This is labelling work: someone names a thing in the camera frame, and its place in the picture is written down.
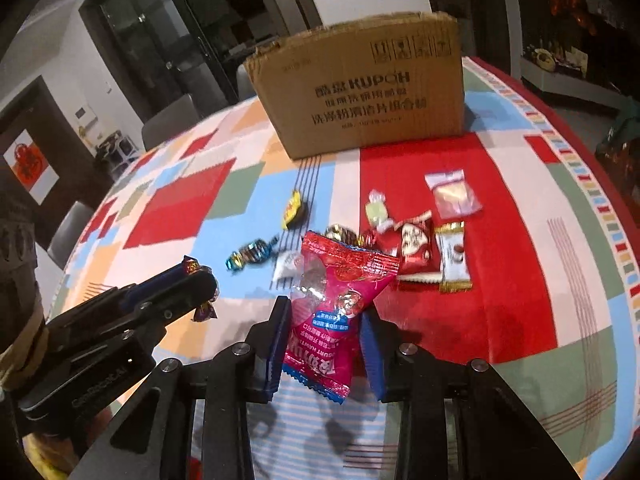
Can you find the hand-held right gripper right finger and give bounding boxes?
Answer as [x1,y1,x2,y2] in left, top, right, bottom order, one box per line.
[359,308,581,480]

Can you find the shoe rack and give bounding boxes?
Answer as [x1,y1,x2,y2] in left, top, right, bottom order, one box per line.
[95,130,141,167]

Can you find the white sideboard cabinet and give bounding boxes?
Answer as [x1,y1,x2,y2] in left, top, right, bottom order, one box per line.
[520,49,640,111]

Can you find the pink snack packet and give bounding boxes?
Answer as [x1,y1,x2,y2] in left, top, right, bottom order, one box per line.
[282,231,401,405]

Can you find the red paper door poster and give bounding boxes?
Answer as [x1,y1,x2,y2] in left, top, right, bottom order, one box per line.
[4,130,52,206]

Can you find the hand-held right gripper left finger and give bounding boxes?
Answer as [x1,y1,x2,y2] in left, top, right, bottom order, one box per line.
[67,296,293,480]

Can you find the gold and brown wrapped candy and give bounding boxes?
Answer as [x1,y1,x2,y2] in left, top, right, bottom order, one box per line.
[324,224,358,246]

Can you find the white packet with gold edges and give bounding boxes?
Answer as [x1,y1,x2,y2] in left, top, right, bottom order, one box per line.
[434,221,473,293]

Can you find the clear pink-topped snack packet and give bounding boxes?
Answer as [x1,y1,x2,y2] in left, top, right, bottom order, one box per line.
[424,170,483,220]

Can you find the red balloons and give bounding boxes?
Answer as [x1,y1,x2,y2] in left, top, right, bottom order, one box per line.
[545,0,601,37]

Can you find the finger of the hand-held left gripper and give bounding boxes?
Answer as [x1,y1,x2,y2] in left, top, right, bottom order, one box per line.
[120,262,210,312]
[136,271,221,334]

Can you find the yellow wrapped candy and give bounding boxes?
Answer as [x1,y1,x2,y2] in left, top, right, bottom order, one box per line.
[281,188,307,231]

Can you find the small white snack packet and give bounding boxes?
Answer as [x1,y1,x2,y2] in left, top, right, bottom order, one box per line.
[272,251,306,291]

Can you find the colourful patchwork tablecloth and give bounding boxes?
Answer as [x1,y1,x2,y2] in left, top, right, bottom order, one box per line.
[47,55,640,480]

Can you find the dark glass door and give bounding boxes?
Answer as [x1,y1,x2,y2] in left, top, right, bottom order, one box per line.
[80,0,241,126]

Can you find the red heart snack packet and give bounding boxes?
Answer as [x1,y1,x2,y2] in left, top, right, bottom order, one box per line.
[376,210,444,292]

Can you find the purple candy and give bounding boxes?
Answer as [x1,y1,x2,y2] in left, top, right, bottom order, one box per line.
[181,255,220,322]

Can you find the brown cardboard box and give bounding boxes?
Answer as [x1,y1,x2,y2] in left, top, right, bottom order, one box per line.
[244,11,467,161]

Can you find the wall intercom panel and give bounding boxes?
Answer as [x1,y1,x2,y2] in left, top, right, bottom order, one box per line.
[75,105,99,132]

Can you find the blue striped wrapped candy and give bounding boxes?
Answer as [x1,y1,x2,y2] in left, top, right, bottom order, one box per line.
[226,236,281,271]

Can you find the green and white wrapped candy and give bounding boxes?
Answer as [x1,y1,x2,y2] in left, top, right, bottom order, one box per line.
[365,190,396,233]

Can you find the grey chair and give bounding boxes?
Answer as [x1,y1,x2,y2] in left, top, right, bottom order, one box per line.
[142,94,202,152]
[47,202,96,267]

